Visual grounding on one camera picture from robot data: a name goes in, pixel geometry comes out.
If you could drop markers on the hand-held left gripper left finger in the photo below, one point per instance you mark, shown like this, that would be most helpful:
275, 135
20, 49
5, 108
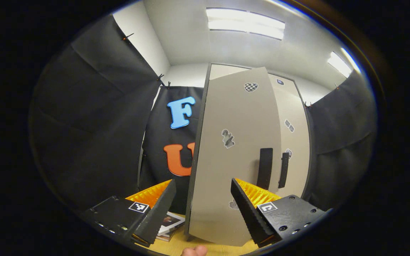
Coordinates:
160, 213

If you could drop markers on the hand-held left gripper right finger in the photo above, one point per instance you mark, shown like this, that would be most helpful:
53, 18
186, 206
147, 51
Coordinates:
249, 218

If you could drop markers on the white cabinet door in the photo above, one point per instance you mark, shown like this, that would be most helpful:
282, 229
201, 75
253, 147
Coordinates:
299, 167
240, 117

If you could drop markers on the stack of books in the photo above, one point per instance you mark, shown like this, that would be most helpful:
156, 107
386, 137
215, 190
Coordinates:
171, 222

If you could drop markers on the black backdrop cloth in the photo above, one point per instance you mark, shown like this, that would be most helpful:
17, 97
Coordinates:
343, 124
94, 124
158, 135

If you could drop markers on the small ceiling light panel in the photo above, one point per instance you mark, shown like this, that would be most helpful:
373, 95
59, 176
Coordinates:
340, 64

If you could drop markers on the large ceiling light panel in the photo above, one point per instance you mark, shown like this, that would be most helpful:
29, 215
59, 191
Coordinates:
246, 23

